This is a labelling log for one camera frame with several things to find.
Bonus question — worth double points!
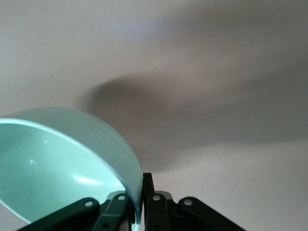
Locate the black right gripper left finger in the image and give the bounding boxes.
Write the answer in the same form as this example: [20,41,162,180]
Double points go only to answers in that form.
[16,192,132,231]

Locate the green plastic bowl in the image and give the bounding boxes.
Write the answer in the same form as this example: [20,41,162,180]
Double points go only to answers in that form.
[0,107,142,231]

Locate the brown table cover mat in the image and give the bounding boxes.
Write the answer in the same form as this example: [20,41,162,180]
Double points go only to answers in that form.
[0,0,308,231]

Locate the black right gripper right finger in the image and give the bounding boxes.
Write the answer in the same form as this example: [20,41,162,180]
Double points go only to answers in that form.
[142,172,247,231]

